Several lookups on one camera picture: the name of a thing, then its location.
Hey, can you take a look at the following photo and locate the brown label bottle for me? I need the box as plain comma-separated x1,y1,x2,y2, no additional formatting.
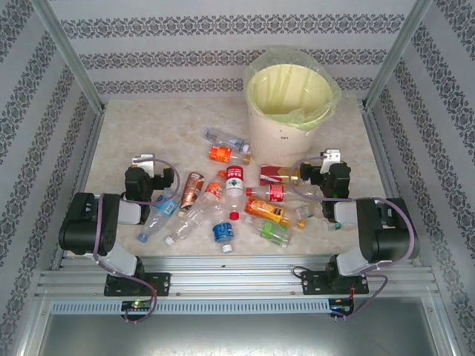
177,171,206,219

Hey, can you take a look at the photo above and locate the clear bottle blue cap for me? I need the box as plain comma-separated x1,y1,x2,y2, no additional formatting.
137,187,180,243

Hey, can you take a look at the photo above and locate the small clear plastic bottle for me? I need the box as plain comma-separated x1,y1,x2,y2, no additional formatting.
295,203,324,220

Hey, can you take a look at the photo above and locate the red gold tea bottle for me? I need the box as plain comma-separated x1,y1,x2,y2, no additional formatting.
259,165,302,186

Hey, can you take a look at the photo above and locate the cola bottle red cap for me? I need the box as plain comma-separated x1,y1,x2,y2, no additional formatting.
245,183,320,204

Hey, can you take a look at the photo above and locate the clear bottle green cap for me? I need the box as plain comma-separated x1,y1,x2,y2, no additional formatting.
321,220,358,233

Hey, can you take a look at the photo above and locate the clear unlabelled bottle white cap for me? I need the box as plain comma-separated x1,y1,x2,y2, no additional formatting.
165,207,205,246

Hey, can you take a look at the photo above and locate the small orange label bottle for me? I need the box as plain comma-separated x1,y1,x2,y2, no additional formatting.
202,169,228,204

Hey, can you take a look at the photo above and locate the orange juice bottle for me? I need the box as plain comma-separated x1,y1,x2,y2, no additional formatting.
243,195,307,231

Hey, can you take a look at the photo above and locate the orange label bottle gold cap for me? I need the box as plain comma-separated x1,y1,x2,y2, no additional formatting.
209,144,252,166

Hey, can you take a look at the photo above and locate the green label bottle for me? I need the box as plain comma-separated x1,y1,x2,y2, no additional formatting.
244,217,292,248

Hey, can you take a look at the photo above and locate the clear bottle small blue label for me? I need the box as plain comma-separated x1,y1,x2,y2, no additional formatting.
204,128,250,153

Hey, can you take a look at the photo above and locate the red white label water bottle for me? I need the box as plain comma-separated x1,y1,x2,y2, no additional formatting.
225,165,246,223

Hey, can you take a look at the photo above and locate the cream plastic waste bin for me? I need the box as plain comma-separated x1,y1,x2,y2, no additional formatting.
246,61,334,167

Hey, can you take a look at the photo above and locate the green plastic bin liner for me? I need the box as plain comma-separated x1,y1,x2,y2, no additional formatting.
243,44,342,131

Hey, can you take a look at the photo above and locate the grey metal shelf panel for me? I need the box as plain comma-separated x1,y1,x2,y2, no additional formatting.
36,313,457,356

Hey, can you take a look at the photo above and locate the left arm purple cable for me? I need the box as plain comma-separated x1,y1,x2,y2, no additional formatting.
92,157,183,326

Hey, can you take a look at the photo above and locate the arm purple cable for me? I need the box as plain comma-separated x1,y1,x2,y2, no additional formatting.
92,157,183,326
289,155,419,323

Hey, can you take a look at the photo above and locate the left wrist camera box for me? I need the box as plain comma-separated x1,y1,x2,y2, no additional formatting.
132,154,156,178

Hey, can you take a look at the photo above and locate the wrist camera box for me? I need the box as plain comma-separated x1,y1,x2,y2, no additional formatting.
132,154,156,178
321,148,342,174

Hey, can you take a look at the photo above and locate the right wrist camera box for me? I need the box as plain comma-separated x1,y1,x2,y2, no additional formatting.
321,148,342,174

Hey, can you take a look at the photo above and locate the aluminium side rail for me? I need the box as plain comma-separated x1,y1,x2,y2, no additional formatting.
361,109,422,268
51,111,107,271

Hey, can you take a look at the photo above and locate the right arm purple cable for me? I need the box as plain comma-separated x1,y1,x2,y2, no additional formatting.
289,155,419,323

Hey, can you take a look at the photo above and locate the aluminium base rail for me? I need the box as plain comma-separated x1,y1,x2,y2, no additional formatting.
35,254,441,297

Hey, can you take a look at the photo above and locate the slotted white cable duct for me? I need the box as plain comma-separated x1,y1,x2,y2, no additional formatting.
50,298,331,315

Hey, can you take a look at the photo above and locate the aluminium frame post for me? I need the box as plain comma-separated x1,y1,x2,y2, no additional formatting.
361,0,435,111
29,0,108,114

